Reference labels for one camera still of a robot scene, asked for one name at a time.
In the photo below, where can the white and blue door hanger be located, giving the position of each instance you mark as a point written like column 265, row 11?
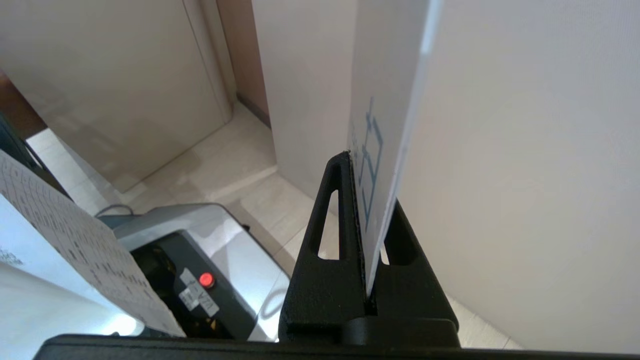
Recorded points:
column 385, row 100

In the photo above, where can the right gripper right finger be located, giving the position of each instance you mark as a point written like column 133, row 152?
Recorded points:
column 415, row 300

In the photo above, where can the red emergency stop button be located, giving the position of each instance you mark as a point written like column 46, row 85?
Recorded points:
column 207, row 280

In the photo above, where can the dark baseboard strip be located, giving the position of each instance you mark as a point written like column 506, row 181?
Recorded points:
column 252, row 109

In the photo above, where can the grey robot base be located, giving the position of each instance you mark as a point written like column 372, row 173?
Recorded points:
column 235, row 260

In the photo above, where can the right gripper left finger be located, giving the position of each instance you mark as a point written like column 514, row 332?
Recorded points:
column 325, row 300

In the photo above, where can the white printed torso panel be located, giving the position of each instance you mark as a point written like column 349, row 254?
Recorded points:
column 75, row 240

